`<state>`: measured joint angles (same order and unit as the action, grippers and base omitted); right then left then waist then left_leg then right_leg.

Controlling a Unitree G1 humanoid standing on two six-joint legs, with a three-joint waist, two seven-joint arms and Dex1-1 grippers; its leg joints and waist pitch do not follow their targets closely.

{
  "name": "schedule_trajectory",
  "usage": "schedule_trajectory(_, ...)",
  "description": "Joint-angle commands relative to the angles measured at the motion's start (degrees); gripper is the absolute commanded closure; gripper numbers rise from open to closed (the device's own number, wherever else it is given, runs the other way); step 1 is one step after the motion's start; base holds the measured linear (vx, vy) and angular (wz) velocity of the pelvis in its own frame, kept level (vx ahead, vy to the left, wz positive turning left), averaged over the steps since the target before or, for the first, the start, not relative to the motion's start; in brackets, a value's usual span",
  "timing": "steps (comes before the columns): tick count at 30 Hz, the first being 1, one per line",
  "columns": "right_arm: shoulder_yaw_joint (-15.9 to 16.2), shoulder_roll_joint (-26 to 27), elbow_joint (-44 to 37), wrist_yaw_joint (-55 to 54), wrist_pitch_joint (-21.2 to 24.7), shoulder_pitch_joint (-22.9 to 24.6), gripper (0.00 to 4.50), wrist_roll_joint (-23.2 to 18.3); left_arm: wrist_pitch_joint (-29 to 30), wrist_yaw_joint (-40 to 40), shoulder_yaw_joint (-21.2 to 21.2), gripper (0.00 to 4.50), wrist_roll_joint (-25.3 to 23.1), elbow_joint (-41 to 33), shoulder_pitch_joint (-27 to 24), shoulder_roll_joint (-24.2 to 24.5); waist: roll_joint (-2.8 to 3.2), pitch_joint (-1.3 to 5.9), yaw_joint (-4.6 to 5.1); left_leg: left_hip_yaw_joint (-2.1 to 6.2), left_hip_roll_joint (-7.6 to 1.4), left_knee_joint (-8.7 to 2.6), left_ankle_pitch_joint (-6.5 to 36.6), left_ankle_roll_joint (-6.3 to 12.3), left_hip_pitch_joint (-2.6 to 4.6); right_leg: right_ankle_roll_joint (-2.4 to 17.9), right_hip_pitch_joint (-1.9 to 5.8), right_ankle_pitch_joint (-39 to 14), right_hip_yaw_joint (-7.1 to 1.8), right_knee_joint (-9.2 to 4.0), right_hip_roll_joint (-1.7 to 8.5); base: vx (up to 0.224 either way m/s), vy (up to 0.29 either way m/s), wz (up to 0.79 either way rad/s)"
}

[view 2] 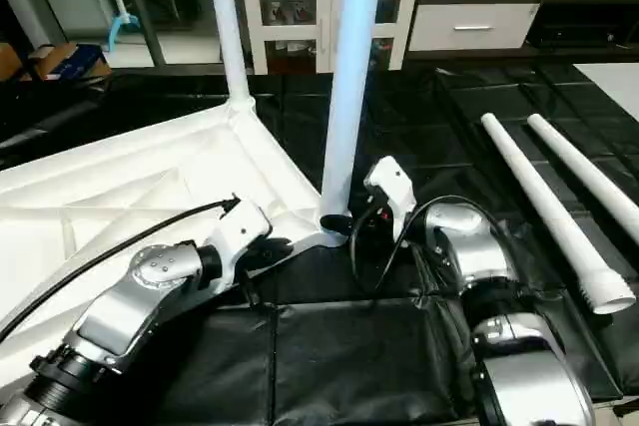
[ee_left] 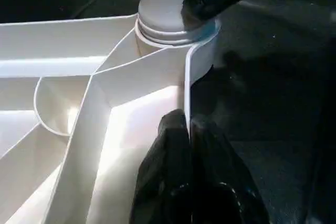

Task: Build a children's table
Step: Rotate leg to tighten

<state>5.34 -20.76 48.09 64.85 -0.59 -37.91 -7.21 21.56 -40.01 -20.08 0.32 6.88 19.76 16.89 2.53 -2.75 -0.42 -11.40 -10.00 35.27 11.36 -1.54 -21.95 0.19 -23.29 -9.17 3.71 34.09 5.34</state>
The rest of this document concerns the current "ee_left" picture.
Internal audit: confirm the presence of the black work mat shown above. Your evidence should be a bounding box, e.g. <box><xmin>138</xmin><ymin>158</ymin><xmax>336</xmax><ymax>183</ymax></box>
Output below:
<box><xmin>0</xmin><ymin>0</ymin><xmax>336</xmax><ymax>224</ymax></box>

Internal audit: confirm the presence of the white plastic table leg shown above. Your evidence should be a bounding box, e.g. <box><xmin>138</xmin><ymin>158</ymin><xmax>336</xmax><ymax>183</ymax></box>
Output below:
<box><xmin>136</xmin><ymin>0</ymin><xmax>219</xmax><ymax>45</ymax></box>

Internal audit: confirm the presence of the white plastic table top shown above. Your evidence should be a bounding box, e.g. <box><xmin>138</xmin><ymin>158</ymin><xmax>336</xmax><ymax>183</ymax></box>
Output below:
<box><xmin>0</xmin><ymin>14</ymin><xmax>221</xmax><ymax>224</ymax></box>

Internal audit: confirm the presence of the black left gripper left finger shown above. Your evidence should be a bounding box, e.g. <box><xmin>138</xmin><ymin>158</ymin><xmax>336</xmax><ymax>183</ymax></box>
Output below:
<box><xmin>129</xmin><ymin>110</ymin><xmax>193</xmax><ymax>224</ymax></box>

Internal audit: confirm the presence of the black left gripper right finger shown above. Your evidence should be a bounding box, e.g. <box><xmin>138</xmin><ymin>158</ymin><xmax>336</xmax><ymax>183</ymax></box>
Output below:
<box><xmin>190</xmin><ymin>115</ymin><xmax>270</xmax><ymax>224</ymax></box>

